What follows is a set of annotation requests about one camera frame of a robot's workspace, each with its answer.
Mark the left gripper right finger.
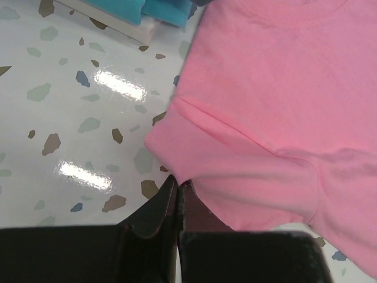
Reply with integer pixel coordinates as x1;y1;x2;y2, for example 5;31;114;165
178;183;332;282

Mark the pink t-shirt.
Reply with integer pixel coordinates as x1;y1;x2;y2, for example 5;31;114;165
145;1;376;277

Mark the folded light blue t-shirt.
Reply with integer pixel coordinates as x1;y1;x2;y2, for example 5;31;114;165
55;0;191;29

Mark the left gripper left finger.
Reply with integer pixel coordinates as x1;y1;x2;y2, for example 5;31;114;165
1;176;178;282

